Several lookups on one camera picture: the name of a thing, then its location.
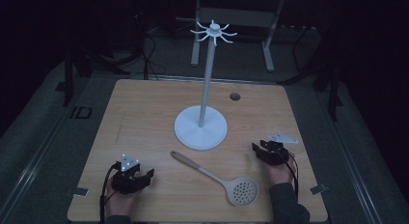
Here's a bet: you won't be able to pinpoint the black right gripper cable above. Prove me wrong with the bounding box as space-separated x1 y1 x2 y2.
278 150 300 200

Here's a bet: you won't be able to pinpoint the person's left hand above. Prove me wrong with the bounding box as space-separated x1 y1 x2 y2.
104 178 144 217

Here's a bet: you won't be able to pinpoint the beige slotted spoon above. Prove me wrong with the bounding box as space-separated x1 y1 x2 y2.
170 150 259 207

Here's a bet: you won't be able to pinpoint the person's right hand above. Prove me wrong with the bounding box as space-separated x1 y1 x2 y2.
264 152 297 186

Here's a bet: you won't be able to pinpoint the white metal desk frame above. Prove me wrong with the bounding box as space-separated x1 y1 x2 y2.
190 0 286 73

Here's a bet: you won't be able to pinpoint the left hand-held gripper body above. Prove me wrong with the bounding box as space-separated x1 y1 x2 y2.
110 154 143 196

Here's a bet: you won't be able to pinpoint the black floor cables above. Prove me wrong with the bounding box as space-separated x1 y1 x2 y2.
140 33 168 81

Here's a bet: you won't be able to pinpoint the grey table edge bracket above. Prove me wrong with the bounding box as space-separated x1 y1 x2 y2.
72 186 91 198
310 183 328 196

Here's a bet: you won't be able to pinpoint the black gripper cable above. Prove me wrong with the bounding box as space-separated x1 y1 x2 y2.
98 163 120 224
278 150 300 200

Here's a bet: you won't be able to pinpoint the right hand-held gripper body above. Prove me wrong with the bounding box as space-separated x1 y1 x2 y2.
259 131 299 167

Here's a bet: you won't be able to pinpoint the black tripod stand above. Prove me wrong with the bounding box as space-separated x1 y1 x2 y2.
278 22 344 123
55 44 131 108

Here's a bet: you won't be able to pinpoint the white utensil hook stand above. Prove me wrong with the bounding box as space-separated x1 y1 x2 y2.
174 19 239 152

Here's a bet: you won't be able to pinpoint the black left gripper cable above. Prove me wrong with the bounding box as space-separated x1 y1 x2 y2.
98 163 120 224

